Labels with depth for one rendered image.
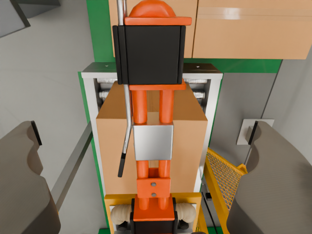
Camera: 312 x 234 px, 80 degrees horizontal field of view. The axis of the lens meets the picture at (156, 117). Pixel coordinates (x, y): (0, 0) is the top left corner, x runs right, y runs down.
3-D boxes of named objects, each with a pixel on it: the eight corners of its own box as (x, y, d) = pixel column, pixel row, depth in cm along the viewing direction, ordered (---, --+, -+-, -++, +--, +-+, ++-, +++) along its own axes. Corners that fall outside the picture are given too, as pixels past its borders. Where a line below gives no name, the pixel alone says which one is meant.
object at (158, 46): (180, 78, 29) (186, 90, 24) (132, 78, 29) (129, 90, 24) (185, 16, 25) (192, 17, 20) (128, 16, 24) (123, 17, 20)
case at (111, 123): (178, 165, 131) (187, 221, 96) (120, 165, 129) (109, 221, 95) (188, 83, 102) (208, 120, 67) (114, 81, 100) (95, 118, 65)
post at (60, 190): (101, 120, 174) (52, 228, 87) (94, 120, 174) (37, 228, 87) (100, 113, 171) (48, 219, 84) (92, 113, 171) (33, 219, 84)
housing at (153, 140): (171, 144, 35) (173, 160, 31) (134, 144, 35) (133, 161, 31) (172, 111, 32) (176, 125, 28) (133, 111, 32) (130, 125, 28)
